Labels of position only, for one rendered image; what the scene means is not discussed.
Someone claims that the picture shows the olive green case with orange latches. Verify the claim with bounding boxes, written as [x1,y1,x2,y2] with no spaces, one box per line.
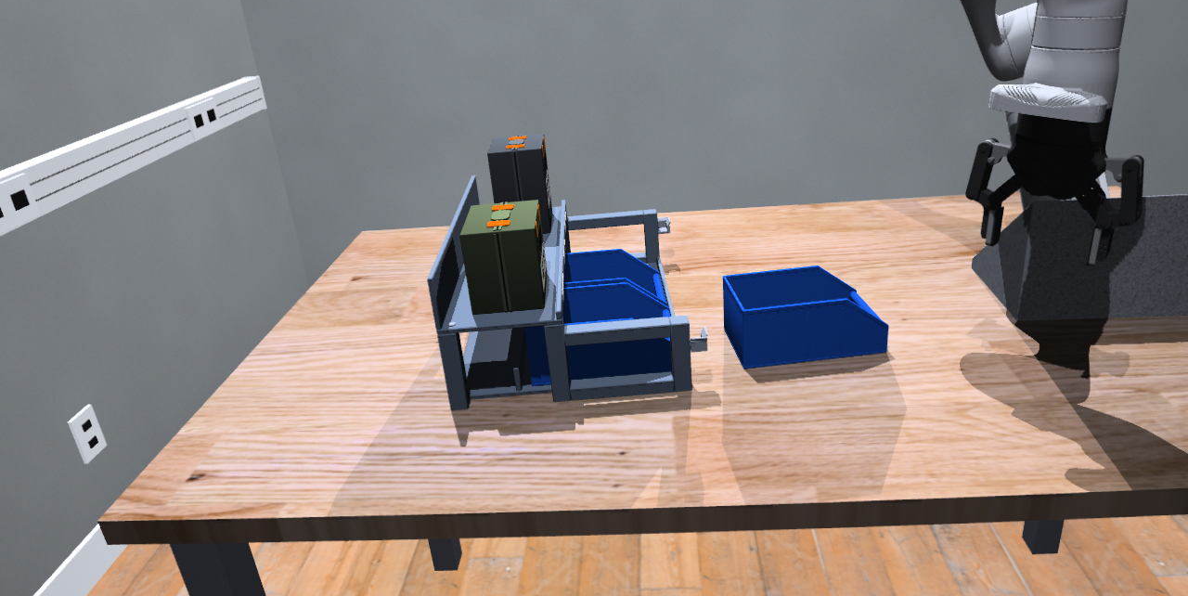
[459,199,548,315]

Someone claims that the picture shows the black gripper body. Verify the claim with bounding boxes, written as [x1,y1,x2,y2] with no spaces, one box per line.
[1007,107,1113,199]

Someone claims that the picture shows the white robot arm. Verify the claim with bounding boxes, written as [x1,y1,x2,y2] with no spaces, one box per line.
[961,0,1127,144]

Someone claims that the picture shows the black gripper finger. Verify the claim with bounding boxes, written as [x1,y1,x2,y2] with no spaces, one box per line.
[1057,156,1144,266]
[965,138,1043,246]

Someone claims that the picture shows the black case with orange grip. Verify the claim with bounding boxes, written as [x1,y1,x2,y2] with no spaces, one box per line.
[487,134,552,234]

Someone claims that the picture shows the grey metal shelf rack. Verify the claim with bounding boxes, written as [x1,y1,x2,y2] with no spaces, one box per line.
[426,175,708,410]

